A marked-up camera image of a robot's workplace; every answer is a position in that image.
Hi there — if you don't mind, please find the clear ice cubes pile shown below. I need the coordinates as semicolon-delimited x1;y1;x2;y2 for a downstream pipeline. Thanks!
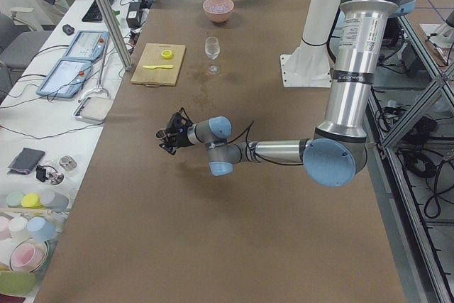
207;3;230;13

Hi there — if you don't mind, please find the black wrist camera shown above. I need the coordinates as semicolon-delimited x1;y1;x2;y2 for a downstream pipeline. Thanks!
166;107;194;131

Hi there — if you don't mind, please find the black computer mouse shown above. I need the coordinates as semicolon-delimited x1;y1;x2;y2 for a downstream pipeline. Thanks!
62;24;74;35

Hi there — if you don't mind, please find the bamboo cutting board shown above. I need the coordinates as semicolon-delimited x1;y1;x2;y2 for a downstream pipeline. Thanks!
131;43;186;87

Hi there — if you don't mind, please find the yellow cup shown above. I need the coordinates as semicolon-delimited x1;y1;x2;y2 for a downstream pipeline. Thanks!
21;193;43;209

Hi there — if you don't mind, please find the grey folded cloth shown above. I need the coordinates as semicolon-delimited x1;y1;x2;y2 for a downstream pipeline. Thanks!
8;148;45;175

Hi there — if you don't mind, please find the pink cup in bowl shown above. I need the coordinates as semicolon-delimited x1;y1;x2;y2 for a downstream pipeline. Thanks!
10;242;47;272

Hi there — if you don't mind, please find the small steel cup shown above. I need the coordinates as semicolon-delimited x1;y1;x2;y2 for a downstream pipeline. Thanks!
59;155;77;171

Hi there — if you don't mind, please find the steel cone jigger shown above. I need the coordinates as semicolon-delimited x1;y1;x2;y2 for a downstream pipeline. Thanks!
155;128;167;141

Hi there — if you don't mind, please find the yellow lemon slice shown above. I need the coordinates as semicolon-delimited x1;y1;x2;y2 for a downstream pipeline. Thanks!
160;49;174;60

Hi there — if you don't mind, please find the yellow plastic knife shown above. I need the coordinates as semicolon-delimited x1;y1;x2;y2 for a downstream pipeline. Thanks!
142;65;174;70

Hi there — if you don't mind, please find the black power adapter box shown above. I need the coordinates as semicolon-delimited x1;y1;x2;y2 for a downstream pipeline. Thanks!
126;1;143;29

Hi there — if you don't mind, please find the teach pendant tablet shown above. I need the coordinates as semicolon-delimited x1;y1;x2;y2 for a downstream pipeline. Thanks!
64;31;109;62
36;58;92;99

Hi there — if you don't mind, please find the light blue cup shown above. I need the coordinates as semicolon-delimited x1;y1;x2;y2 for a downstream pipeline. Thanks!
26;216;56;242

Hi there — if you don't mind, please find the grey office chair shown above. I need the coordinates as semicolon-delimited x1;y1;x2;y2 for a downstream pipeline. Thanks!
1;7;52;101

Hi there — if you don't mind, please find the mint green cup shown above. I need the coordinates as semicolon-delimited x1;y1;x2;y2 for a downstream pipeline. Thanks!
6;191;25;208

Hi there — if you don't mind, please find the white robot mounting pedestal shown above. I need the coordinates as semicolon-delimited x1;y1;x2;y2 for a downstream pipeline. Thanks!
280;0;341;87

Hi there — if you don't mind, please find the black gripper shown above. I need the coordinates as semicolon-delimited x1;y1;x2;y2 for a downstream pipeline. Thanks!
159;127;192;155

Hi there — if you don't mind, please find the white cup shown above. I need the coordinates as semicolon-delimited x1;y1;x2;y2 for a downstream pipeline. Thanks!
9;216;31;241

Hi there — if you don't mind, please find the metal tray with white cloth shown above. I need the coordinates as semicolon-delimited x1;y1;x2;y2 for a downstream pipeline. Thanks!
74;97;114;124

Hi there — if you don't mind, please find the pink bowl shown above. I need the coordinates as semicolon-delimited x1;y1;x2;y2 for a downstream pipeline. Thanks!
202;0;235;23

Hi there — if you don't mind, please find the lower teach pendant tablet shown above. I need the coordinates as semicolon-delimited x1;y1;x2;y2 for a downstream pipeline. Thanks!
36;58;92;99

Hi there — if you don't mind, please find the black keyboard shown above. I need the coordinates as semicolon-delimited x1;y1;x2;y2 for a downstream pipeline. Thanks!
81;0;119;23

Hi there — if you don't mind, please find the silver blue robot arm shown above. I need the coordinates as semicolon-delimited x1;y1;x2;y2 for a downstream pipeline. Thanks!
156;0;416;187

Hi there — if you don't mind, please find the green bowl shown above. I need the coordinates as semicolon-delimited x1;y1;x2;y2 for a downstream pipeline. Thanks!
0;271;37;297

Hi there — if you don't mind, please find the pink cup on rack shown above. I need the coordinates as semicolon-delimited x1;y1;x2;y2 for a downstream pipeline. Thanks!
0;216;11;241

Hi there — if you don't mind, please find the grey cup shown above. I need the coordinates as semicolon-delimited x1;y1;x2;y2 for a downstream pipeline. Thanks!
40;190;70;213

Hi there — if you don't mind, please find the aluminium frame post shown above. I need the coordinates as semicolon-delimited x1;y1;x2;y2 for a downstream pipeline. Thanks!
95;0;133;71

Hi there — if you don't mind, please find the upper teach pendant tablet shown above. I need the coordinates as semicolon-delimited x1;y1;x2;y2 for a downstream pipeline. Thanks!
64;31;109;62

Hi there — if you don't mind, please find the clear wine glass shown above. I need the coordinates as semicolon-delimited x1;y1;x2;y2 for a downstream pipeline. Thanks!
204;36;221;75

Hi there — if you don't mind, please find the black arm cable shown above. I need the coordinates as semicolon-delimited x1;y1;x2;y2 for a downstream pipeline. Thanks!
226;120;306;167

